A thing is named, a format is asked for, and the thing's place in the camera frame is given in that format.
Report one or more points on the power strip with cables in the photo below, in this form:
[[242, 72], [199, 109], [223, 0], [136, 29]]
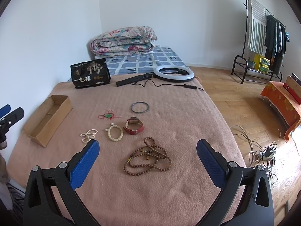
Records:
[[260, 155]]

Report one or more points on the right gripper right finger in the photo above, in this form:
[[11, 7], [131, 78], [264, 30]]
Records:
[[256, 206]]

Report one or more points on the dark hanging clothes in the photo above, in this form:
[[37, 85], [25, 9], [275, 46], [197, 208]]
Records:
[[275, 42]]

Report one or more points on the black snack bag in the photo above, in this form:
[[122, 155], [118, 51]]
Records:
[[90, 74]]

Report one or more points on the open cardboard box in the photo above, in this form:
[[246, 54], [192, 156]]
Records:
[[43, 123]]

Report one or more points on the black clothes rack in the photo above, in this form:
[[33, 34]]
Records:
[[243, 65]]

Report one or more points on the books on table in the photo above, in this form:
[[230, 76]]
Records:
[[292, 85]]

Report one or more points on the folded floral quilt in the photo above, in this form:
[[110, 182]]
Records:
[[125, 41]]

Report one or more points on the white ring light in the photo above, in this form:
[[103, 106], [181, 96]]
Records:
[[177, 74]]

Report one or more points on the orange cloth covered table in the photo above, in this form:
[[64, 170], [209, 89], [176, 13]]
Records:
[[286, 101]]

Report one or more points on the yellow box on rack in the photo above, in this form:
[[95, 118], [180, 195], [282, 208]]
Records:
[[261, 64]]

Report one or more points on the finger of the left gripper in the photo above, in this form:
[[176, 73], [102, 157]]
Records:
[[9, 120], [5, 110]]

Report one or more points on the red strap wristwatch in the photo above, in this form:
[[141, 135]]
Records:
[[133, 126]]

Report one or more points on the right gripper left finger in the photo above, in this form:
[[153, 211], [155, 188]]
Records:
[[51, 198]]

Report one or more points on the striped white cloth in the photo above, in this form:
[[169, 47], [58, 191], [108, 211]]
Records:
[[256, 26]]

